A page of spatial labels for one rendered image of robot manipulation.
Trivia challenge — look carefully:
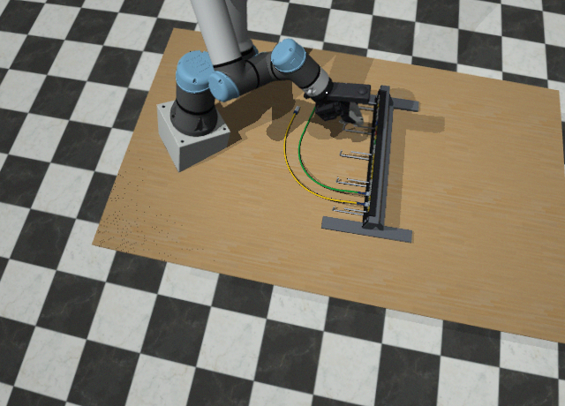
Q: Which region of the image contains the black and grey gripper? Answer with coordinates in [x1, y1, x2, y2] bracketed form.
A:
[304, 78, 364, 125]

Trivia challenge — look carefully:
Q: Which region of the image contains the grey port rack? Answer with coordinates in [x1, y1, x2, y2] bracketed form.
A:
[321, 85, 418, 243]

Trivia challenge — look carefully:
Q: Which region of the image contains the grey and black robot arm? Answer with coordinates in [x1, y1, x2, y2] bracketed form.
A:
[170, 0, 371, 137]

